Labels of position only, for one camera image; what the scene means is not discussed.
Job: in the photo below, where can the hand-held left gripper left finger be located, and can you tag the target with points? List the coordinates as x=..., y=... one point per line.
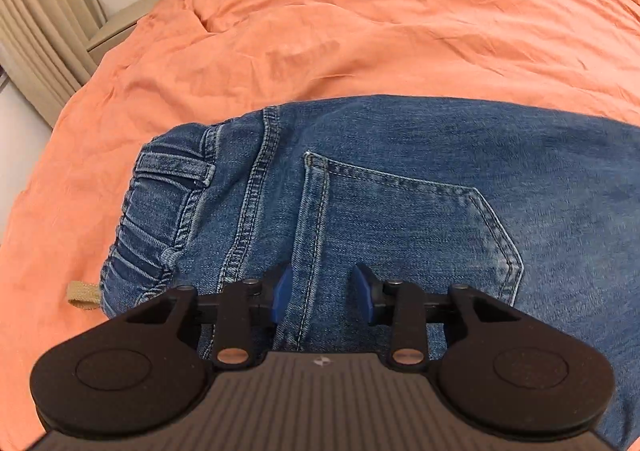
x=282, y=293

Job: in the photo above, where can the blue denim pants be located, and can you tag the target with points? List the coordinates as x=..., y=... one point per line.
x=400, y=156

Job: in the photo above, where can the beige nightstand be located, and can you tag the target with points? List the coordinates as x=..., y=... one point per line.
x=120, y=26

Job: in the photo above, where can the beige pleated curtain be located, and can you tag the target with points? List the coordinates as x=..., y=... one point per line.
x=35, y=21

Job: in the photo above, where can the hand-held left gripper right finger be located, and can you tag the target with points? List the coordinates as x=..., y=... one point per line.
x=361, y=293

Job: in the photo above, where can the orange duvet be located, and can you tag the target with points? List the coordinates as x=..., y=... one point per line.
x=300, y=31

